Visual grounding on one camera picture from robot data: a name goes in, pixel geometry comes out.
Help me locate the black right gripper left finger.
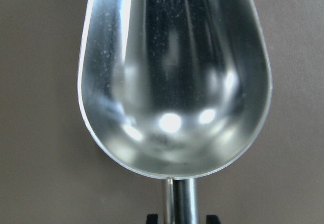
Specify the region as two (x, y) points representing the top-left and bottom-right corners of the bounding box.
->
(146, 211), (159, 224)

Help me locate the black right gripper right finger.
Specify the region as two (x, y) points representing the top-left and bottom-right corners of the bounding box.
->
(206, 208), (219, 224)

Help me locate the metal ice scoop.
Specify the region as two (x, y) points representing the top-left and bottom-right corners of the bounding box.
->
(77, 0), (272, 223)

